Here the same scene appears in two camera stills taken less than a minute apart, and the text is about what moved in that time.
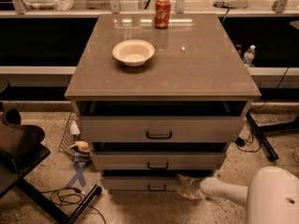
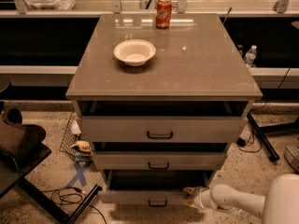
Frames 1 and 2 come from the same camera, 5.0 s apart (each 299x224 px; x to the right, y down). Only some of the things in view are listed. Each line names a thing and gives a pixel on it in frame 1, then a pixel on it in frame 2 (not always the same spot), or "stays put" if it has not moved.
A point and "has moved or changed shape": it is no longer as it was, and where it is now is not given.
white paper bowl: (133, 52) stays put
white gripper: (193, 187) → (198, 197)
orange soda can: (162, 12) stays put
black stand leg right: (262, 131) stays put
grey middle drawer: (159, 161) stays put
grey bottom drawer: (142, 185) has moved or changed shape
